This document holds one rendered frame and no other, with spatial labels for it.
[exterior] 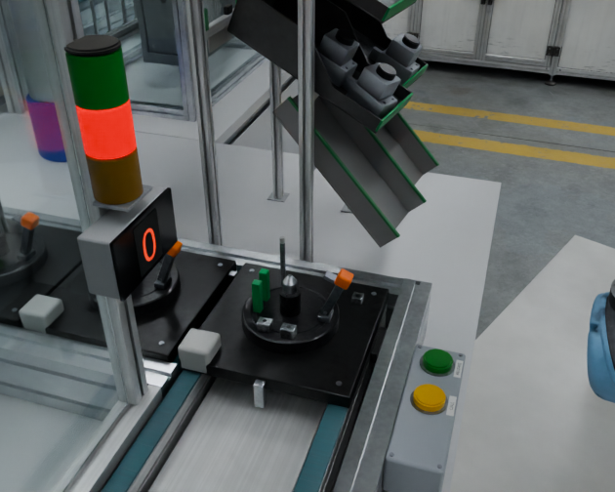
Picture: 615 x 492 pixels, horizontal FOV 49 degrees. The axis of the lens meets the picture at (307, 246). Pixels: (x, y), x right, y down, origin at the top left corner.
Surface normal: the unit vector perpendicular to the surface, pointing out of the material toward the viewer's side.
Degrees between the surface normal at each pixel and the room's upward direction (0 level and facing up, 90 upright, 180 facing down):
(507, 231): 0
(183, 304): 0
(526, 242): 0
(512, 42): 90
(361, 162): 45
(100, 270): 90
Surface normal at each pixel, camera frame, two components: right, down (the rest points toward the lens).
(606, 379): -0.54, 0.47
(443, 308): 0.00, -0.83
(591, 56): -0.34, 0.51
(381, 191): 0.62, -0.41
